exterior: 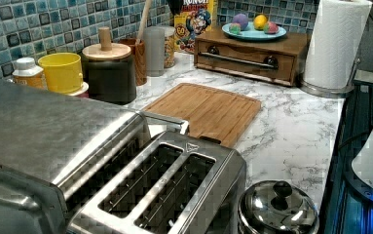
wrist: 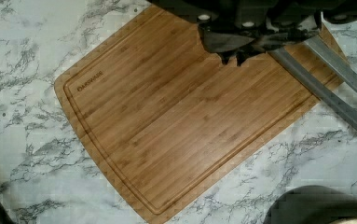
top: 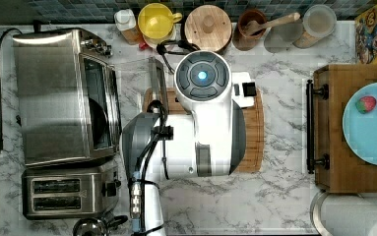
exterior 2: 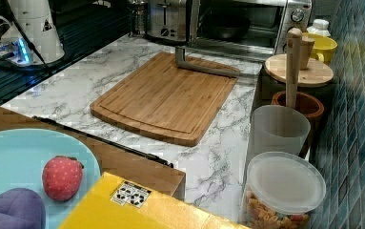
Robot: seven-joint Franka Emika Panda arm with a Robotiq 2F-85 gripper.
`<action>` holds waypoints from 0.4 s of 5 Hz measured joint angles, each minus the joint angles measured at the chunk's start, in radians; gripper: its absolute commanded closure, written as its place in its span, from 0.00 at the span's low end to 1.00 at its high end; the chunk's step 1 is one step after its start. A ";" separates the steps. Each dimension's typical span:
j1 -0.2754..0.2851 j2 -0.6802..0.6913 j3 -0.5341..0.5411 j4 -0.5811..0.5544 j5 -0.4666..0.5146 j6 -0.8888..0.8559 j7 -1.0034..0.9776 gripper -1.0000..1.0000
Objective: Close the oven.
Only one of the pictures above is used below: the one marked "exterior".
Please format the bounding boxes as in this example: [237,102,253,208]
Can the stainless steel toaster oven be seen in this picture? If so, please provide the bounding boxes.
[0,80,189,234]

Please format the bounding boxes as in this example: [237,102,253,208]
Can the white paper towel roll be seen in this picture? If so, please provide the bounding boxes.
[304,0,372,89]

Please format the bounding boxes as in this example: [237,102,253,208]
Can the metal paper towel holder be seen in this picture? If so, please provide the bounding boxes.
[296,58,360,98]

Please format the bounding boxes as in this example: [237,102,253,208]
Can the silver two-slot toaster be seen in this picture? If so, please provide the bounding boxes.
[67,132,246,234]

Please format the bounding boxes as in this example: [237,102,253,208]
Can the Cap'n Crunch cereal box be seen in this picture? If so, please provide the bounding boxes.
[174,0,218,54]

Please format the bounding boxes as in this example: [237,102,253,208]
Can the red toy strawberry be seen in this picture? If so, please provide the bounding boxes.
[263,21,279,34]

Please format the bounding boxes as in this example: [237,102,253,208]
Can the clear cereal jar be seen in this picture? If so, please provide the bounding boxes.
[161,25,174,68]

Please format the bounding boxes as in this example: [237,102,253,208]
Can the wooden drawer box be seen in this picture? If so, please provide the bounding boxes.
[194,28,310,87]

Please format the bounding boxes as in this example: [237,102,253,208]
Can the brown wooden utensil holder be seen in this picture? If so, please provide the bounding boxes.
[119,38,147,86]

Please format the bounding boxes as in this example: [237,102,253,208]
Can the yellow toy lemon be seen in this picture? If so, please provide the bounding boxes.
[253,15,268,30]

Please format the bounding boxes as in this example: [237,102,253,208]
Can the purple toy fruit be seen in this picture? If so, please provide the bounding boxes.
[232,14,248,30]

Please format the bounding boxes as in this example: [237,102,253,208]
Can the green pink toy fruit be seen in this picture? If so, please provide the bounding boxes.
[229,23,242,35]

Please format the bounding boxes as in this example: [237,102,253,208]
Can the black canister with wooden lid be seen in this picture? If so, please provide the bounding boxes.
[82,26,136,104]

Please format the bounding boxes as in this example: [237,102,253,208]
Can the yellow plastic cup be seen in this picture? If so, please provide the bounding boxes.
[38,53,83,94]

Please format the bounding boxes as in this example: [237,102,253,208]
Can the wooden spoon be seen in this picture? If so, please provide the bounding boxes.
[135,0,152,45]

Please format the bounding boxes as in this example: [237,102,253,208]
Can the white-capped spice bottle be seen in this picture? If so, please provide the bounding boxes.
[13,58,47,90]

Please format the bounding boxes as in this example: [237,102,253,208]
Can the pink white bowl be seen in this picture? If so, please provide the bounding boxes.
[70,82,89,98]

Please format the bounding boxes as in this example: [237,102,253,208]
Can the bamboo cutting board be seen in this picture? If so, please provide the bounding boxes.
[144,83,261,147]

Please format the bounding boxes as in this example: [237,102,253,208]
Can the stainless steel kettle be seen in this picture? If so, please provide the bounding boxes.
[238,180,319,234]

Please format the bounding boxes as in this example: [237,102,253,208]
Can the frosted grey tumbler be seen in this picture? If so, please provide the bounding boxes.
[144,26,165,77]

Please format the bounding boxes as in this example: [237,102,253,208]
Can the light blue plate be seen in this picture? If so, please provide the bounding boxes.
[221,23,286,41]

